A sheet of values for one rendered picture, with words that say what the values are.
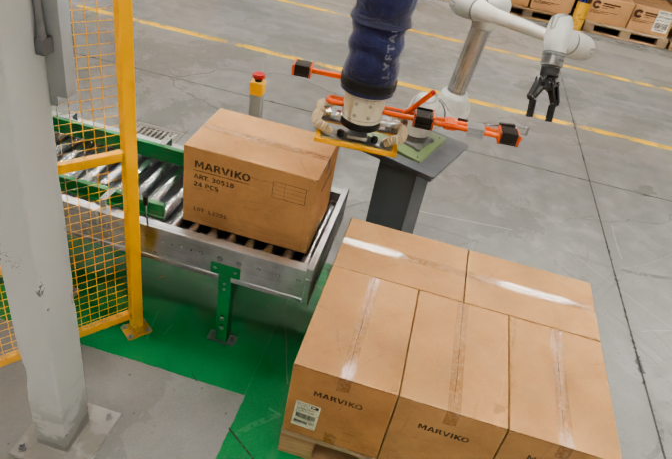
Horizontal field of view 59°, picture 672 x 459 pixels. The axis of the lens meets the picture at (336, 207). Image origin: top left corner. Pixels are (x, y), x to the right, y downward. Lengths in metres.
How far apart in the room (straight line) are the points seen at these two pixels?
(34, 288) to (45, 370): 0.39
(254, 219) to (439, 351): 0.98
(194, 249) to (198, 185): 0.28
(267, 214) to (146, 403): 0.96
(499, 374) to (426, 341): 0.30
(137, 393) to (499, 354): 1.55
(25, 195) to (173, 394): 1.32
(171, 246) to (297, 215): 0.58
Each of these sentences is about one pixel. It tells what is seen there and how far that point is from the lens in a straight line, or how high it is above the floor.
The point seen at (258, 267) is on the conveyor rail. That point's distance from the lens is 2.62.
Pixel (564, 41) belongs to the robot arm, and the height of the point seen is 1.60.
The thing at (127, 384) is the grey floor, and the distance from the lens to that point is 2.89.
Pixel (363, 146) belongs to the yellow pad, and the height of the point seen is 1.13.
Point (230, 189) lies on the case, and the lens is 2.64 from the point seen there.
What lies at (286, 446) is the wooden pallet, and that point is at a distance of 2.66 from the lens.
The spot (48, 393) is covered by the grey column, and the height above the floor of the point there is 0.36.
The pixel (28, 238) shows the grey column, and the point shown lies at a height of 1.08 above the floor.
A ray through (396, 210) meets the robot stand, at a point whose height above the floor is 0.37.
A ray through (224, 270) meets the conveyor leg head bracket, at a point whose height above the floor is 0.47.
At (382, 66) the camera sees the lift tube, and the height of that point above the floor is 1.46.
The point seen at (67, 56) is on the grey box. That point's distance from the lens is 1.76.
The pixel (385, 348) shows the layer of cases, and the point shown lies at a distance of 2.38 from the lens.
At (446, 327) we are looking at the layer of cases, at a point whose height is 0.54.
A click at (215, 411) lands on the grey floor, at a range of 2.78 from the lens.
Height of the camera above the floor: 2.26
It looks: 34 degrees down
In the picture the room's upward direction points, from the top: 11 degrees clockwise
